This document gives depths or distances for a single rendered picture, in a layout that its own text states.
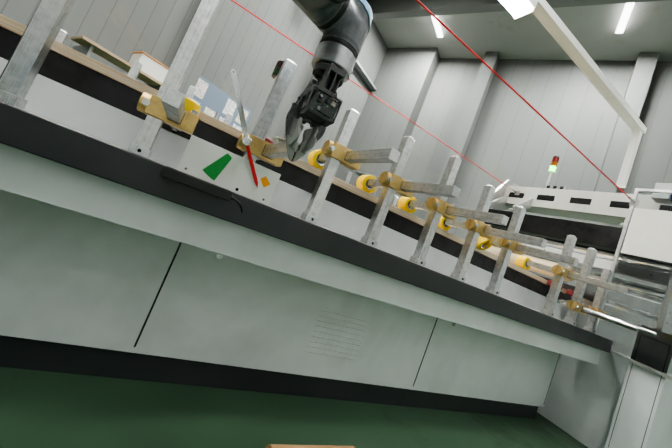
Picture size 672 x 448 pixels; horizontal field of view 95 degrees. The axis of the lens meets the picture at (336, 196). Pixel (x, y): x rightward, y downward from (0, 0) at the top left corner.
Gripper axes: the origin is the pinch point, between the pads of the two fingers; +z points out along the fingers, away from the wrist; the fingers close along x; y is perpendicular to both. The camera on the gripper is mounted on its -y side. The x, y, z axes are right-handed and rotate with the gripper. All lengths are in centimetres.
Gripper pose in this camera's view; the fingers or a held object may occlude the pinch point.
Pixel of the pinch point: (292, 156)
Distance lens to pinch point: 68.7
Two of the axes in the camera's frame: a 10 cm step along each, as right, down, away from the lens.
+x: 8.2, 3.8, 4.3
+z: -3.6, 9.3, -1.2
